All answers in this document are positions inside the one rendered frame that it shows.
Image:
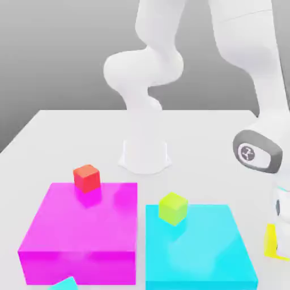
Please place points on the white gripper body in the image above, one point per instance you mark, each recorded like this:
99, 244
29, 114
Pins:
284, 240

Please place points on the small yellow cube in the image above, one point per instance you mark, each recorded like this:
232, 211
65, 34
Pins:
270, 242

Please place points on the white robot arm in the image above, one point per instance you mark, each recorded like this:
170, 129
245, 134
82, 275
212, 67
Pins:
145, 68

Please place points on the small lime green cube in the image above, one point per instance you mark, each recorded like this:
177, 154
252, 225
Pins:
173, 209

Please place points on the small red cube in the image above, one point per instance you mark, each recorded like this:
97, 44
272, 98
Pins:
86, 179

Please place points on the small cyan cube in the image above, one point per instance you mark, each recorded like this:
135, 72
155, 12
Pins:
64, 285

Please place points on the large cyan box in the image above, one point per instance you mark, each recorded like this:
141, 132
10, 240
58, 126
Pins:
199, 251

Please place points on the large magenta box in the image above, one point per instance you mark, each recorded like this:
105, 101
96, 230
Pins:
77, 228

